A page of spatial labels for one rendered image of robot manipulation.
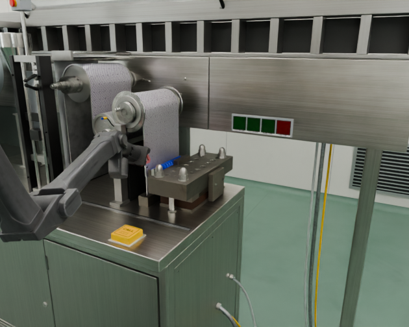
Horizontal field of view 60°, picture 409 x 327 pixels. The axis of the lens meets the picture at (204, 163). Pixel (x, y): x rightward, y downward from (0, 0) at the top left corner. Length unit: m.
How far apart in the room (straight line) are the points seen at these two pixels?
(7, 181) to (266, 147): 3.44
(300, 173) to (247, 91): 2.58
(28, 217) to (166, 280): 0.51
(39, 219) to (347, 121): 1.03
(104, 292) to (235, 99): 0.86
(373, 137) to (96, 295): 1.09
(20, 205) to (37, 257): 0.78
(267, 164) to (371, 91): 2.76
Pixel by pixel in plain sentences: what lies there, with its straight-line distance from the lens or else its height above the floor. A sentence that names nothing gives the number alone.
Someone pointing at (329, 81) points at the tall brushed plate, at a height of 1.36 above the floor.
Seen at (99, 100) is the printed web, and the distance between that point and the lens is 1.45.
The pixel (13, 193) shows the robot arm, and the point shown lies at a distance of 0.70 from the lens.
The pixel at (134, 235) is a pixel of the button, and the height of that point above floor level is 0.92.
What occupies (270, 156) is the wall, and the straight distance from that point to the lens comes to 3.96.
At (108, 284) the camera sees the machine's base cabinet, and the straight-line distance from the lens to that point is 1.26.
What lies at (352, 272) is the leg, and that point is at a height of 0.54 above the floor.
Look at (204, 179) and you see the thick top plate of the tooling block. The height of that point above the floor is 1.01.
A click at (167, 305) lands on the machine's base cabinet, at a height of 0.73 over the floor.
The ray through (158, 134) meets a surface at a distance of 1.36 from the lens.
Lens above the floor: 1.45
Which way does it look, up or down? 17 degrees down
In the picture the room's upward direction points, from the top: 1 degrees clockwise
